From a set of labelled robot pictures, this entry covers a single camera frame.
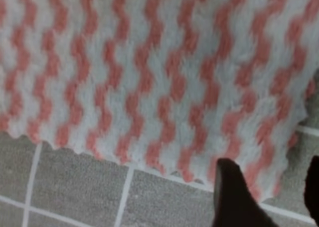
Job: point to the pink white wavy striped towel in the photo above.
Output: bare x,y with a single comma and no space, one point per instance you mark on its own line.
166,84

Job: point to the grey checkered tablecloth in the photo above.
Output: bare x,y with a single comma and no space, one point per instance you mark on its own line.
42,187

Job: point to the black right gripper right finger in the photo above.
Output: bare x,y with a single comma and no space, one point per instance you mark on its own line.
311,192

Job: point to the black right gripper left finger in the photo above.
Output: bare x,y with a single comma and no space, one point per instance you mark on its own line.
234,205

